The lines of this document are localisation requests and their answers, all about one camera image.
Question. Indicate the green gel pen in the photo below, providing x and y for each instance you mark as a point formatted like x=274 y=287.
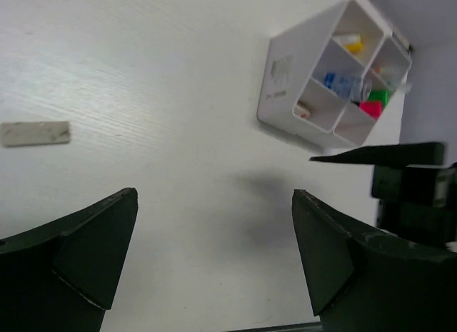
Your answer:
x=403 y=87

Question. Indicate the red gel pen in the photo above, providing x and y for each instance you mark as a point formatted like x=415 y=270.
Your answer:
x=383 y=70

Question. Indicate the clear blue pen pack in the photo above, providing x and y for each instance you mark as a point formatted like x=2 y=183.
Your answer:
x=351 y=87

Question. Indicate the pink black highlighter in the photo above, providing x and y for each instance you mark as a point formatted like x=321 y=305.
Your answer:
x=372 y=108

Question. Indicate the white boxed eraser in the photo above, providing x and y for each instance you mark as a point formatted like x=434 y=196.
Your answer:
x=301 y=110

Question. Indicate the grey white eraser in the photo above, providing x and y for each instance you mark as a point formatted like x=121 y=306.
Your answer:
x=35 y=133

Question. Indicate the left white divided container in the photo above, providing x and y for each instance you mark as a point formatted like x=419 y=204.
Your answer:
x=299 y=56

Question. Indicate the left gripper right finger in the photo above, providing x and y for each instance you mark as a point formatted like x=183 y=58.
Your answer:
x=360 y=278

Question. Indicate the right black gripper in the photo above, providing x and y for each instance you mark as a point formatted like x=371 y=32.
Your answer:
x=415 y=203

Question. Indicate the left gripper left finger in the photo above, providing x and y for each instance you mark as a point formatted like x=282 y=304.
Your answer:
x=63 y=275

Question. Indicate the right white divided container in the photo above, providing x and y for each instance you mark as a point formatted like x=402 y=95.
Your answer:
x=385 y=76

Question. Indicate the green black highlighter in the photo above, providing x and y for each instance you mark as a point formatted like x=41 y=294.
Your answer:
x=381 y=95

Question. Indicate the yellow capped white marker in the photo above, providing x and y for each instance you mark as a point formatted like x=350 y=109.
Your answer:
x=355 y=47

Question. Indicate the white divided container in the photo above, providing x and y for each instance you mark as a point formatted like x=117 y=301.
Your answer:
x=299 y=56
x=385 y=76

